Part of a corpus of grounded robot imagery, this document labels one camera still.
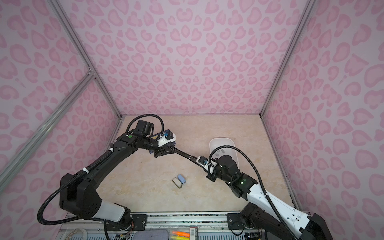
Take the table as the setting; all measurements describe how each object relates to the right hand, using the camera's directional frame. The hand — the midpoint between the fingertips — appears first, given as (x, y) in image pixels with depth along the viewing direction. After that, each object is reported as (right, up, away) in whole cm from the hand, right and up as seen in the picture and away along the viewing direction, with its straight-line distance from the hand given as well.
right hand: (202, 162), depth 75 cm
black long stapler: (-4, +1, +5) cm, 7 cm away
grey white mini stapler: (-14, -13, +8) cm, 21 cm away
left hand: (-16, +9, +4) cm, 18 cm away
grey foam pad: (-23, -31, -8) cm, 40 cm away
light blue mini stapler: (-12, -12, +11) cm, 20 cm away
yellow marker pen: (-10, -33, -7) cm, 35 cm away
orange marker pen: (-10, -32, -6) cm, 34 cm away
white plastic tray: (+9, +8, +25) cm, 27 cm away
